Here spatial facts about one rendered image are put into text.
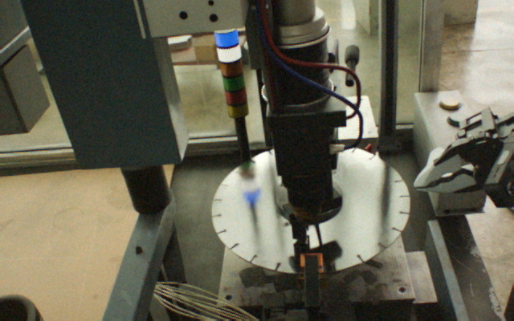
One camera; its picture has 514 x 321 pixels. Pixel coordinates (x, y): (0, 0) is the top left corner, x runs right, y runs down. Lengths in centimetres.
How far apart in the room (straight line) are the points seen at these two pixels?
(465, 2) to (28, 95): 382
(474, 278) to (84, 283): 77
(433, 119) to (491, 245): 109
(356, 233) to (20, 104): 50
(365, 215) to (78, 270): 62
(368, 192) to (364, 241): 12
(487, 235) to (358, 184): 138
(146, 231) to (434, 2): 80
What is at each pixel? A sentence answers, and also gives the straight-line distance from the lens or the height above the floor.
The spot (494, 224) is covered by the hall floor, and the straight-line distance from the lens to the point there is 226.
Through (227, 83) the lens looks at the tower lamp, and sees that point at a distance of 101.
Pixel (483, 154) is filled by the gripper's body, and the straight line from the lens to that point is 77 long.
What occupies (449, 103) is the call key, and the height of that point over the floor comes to 91.
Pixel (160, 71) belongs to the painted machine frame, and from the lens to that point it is 45.
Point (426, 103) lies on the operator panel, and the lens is 121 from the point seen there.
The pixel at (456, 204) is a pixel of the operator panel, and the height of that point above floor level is 78.
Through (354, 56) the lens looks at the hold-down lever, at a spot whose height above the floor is 122.
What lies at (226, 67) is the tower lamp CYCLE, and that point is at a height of 109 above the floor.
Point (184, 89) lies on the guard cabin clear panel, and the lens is 128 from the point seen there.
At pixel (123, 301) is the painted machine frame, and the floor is 105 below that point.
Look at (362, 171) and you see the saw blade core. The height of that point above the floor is 95.
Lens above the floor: 149
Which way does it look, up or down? 34 degrees down
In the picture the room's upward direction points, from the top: 8 degrees counter-clockwise
